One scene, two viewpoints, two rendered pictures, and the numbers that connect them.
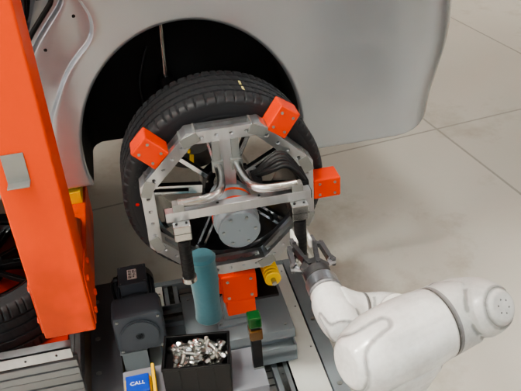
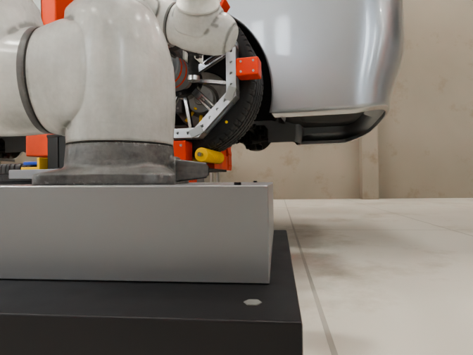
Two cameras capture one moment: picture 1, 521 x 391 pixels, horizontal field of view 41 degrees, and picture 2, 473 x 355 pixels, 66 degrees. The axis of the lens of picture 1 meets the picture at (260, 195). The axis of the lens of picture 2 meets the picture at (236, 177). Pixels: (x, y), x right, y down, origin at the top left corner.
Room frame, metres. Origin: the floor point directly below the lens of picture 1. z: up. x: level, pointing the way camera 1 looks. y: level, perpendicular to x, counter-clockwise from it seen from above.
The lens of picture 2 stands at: (0.56, -0.75, 0.41)
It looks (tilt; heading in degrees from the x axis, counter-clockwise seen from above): 0 degrees down; 24
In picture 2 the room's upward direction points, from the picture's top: 1 degrees counter-clockwise
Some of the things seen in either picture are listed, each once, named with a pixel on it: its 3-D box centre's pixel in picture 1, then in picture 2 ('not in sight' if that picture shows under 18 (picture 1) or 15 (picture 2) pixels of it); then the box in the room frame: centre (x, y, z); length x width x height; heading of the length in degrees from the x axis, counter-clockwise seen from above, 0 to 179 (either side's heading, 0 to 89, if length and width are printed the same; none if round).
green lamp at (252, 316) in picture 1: (253, 319); not in sight; (1.52, 0.05, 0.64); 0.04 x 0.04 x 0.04; 10
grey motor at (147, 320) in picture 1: (139, 310); not in sight; (2.03, 0.50, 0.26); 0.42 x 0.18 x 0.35; 10
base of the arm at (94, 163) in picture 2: not in sight; (134, 165); (1.00, -0.39, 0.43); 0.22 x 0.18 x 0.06; 114
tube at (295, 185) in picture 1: (264, 164); not in sight; (1.75, -0.02, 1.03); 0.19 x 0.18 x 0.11; 10
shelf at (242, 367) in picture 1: (194, 381); (81, 173); (1.48, 0.24, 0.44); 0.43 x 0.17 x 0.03; 100
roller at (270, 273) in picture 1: (265, 258); (210, 156); (1.97, 0.00, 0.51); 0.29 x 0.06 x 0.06; 10
